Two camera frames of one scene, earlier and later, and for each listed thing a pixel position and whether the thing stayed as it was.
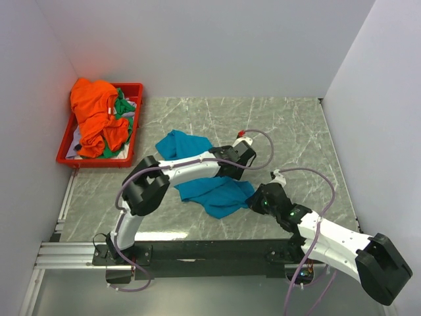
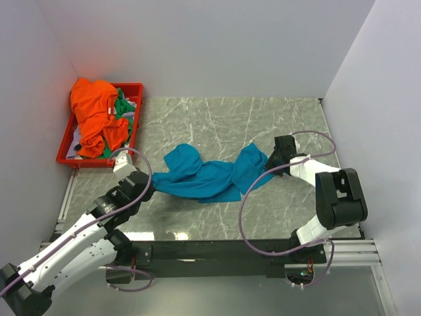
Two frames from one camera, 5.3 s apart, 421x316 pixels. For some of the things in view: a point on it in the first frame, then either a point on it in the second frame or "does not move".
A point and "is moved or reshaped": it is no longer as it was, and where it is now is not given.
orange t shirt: x=92 y=103 does not move
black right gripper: x=253 y=201 → x=269 y=164
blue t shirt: x=221 y=195 is moved or reshaped
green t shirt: x=121 y=105 does not move
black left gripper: x=237 y=175 → x=150 y=190
